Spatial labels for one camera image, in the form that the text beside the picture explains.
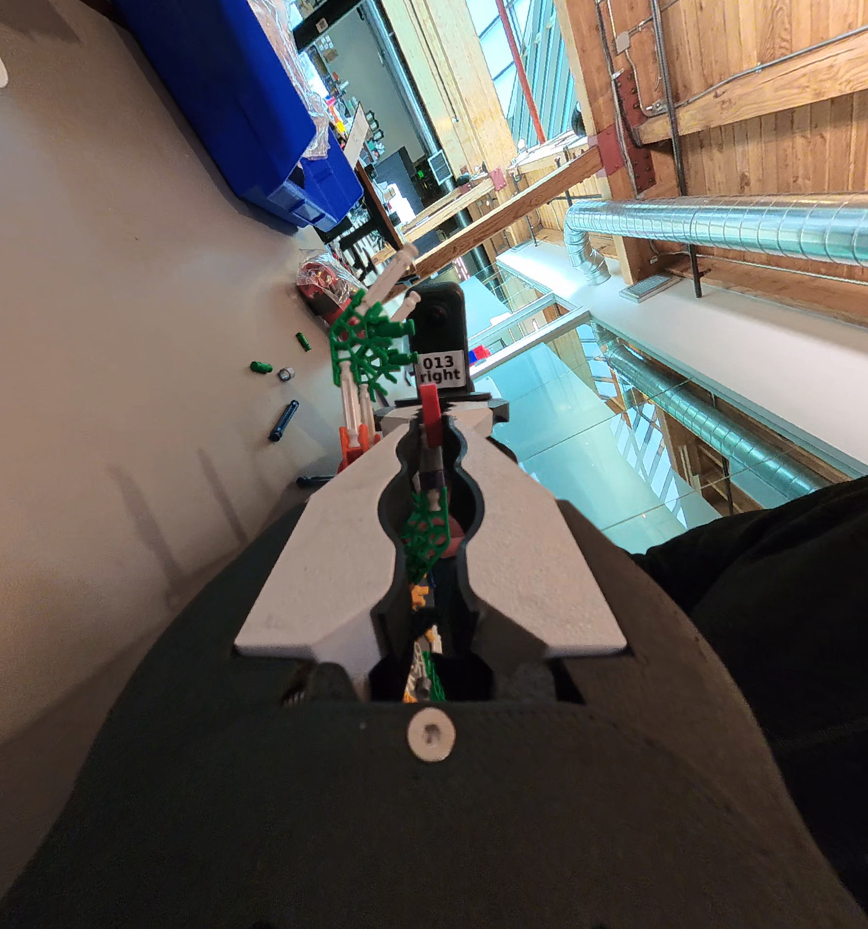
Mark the silver air duct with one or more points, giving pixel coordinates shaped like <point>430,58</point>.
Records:
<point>731,229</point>

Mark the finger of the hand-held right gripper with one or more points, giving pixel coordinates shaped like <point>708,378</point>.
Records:
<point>477,419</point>
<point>398,421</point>

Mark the dark blue toy rod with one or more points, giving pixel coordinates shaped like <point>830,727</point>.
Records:
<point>316,481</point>
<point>284,421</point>

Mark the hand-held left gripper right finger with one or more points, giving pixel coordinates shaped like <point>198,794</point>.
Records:
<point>543,580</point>

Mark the clear bag of red wheels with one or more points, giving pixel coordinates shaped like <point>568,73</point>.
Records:
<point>325,283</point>

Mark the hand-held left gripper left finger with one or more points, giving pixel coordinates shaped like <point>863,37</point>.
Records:
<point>318,580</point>

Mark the blue plastic bin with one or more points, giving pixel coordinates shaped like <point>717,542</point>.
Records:
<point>223,94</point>

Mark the purple toy connector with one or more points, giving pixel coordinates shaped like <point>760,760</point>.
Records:
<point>430,481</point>

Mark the clear bag with orange label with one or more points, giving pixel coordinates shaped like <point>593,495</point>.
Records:
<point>303,87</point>

